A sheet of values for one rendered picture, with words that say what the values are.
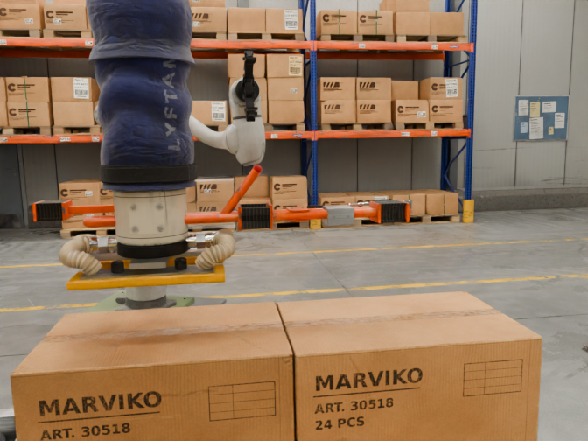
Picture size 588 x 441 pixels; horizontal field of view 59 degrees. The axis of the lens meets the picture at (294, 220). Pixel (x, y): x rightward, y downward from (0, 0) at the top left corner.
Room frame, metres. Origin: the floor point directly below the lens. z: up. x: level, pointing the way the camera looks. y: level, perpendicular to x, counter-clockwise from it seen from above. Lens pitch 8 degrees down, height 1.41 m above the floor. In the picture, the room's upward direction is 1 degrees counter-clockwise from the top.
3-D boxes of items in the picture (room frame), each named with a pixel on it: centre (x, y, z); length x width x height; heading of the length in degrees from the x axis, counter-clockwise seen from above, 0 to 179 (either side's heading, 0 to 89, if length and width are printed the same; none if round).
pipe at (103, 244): (1.25, 0.35, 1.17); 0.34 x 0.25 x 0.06; 99
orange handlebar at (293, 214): (1.40, 0.17, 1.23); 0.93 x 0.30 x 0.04; 99
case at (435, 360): (1.34, -0.27, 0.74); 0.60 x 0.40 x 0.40; 98
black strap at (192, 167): (1.25, 0.35, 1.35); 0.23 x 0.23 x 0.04
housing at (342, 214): (1.32, -0.11, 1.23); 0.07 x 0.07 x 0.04; 9
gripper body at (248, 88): (1.66, 0.14, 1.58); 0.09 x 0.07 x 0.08; 9
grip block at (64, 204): (1.46, 0.68, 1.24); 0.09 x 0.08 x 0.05; 9
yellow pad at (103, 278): (1.16, 0.33, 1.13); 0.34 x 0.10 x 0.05; 99
